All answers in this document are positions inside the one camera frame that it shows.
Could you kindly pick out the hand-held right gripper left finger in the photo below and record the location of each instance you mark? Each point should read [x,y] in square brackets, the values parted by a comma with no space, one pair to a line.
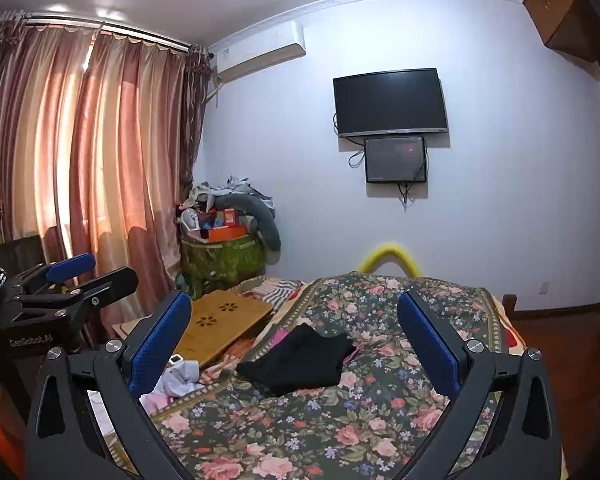
[160,345]

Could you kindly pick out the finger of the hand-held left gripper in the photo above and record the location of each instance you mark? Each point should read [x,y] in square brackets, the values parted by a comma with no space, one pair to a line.
[112,282]
[70,267]

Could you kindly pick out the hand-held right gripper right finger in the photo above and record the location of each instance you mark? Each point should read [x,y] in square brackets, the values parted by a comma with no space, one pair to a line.
[430,345]

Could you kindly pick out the black pants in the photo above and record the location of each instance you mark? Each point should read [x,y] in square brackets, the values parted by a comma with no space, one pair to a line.
[300,360]

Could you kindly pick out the small white device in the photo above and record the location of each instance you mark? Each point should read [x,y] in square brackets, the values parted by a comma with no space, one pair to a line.
[175,359]

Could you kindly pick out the light blue cloth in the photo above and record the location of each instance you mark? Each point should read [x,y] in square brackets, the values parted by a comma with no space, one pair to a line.
[180,377]

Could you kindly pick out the dark wooden furniture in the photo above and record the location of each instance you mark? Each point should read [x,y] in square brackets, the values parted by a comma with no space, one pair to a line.
[25,252]

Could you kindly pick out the pink cloth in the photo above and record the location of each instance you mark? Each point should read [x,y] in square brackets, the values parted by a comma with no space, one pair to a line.
[155,402]

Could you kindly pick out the wooden lap desk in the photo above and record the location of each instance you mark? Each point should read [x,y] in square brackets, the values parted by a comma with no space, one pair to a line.
[220,325]

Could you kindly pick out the green bag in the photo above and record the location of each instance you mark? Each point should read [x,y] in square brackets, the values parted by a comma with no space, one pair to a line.
[220,260]

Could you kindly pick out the yellow foam tube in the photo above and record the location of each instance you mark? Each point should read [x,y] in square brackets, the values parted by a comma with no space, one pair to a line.
[387,247]

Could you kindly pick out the pink curtain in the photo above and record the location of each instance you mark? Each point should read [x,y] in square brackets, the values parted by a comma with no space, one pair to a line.
[105,160]

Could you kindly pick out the orange box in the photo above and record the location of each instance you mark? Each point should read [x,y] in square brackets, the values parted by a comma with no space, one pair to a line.
[225,233]

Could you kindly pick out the red box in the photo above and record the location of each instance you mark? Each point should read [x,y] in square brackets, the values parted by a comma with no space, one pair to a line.
[223,217]

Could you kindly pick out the striped cloth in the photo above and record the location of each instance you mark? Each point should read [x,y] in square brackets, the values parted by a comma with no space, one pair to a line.
[277,292]

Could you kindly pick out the floral bed blanket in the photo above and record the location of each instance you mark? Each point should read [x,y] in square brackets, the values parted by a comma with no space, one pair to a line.
[330,435]

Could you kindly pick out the grey clothes pile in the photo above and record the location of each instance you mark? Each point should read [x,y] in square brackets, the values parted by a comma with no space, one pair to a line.
[220,190]

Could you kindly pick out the grey cushion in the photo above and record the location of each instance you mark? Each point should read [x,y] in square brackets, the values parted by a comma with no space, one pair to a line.
[267,225]

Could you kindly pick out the small black monitor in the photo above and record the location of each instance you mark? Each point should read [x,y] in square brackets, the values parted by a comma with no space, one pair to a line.
[395,160]

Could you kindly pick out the white air conditioner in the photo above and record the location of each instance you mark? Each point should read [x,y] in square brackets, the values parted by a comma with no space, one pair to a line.
[260,52]

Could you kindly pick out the wooden bed post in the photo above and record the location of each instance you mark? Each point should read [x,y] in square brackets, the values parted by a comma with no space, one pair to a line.
[509,302]

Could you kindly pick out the white wall socket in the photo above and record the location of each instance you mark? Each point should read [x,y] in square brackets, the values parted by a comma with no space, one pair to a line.
[542,287]

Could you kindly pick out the curtain rail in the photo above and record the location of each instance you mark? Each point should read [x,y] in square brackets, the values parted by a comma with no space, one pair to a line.
[130,35]

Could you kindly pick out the black wall television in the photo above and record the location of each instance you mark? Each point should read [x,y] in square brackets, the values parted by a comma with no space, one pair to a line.
[390,102]

